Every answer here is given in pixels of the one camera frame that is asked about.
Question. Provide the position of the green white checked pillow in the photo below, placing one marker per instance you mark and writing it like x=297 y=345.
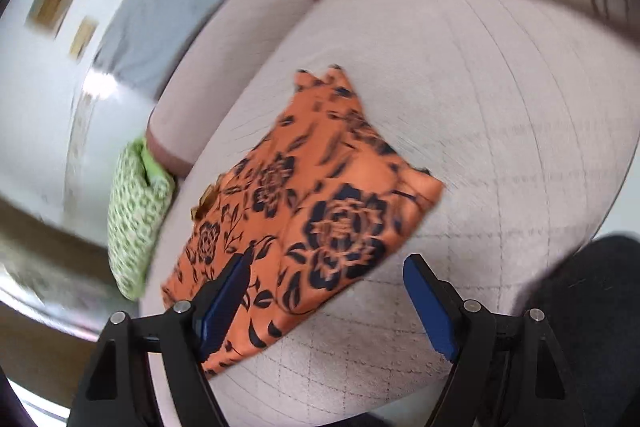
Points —
x=132 y=217

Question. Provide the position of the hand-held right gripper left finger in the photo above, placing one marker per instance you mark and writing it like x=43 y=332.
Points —
x=225 y=302

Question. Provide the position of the orange black floral shirt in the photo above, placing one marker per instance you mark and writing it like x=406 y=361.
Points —
x=325 y=187

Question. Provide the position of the grey pillow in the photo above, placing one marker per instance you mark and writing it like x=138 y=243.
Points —
x=170 y=17

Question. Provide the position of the wooden door with patterned glass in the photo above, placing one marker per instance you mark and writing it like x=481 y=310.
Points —
x=50 y=227

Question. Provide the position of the person's dark clothing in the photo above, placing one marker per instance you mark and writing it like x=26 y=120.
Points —
x=595 y=287

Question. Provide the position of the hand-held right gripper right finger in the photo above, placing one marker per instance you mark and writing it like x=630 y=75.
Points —
x=431 y=307

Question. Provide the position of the pink rolled bolster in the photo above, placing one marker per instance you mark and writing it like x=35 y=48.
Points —
x=220 y=72

